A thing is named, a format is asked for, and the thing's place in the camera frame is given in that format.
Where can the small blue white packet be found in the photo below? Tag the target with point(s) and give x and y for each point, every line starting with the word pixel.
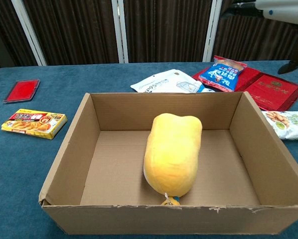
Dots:
pixel 208 90

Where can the red flat plastic case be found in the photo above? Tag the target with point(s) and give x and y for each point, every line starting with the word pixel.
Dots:
pixel 22 90

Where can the yellow curry roux box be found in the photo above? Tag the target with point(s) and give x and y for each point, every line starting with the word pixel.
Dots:
pixel 34 123

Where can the yellow plush toy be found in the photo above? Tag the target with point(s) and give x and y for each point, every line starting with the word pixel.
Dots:
pixel 172 154

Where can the white KN95 mask package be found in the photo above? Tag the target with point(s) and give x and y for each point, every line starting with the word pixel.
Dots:
pixel 164 83

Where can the open brown cardboard box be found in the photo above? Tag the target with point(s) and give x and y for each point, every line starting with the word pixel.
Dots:
pixel 109 164

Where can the blue snack bag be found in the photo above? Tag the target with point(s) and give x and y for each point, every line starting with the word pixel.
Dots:
pixel 222 74

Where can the white green nut bag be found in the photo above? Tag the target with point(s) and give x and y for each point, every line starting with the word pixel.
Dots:
pixel 291 124

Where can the red gift folder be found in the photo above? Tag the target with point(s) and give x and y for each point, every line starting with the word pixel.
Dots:
pixel 268 93

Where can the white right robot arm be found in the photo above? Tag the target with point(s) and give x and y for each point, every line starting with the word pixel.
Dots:
pixel 286 11

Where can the dark pleated screen panel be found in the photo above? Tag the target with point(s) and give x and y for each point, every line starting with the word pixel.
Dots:
pixel 253 39
pixel 74 30
pixel 4 30
pixel 166 30

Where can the white screen frame post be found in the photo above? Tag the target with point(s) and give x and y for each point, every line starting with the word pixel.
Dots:
pixel 120 32
pixel 29 32
pixel 211 30

